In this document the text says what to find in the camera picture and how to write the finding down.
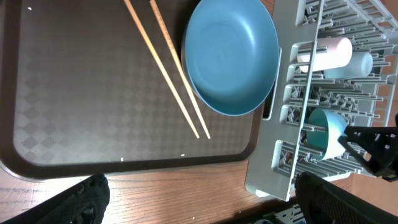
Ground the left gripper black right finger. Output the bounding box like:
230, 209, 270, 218
295, 172, 397, 224

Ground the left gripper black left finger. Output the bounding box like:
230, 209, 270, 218
5, 174, 110, 224

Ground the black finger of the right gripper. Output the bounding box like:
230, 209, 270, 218
338, 126, 397, 182

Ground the light blue bowl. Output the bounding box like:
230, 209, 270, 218
307, 108, 347, 161

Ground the light blue cup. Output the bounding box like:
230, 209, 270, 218
323, 52, 373, 79

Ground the pink cup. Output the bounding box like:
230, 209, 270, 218
313, 37, 353, 72

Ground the dark blue plate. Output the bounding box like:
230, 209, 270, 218
182, 0, 279, 116

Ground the wooden chopstick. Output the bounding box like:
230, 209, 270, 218
150, 0, 211, 139
124, 0, 200, 139

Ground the grey dishwasher rack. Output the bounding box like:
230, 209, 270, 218
245, 0, 397, 200

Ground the brown serving tray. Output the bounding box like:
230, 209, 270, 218
1, 1, 262, 180

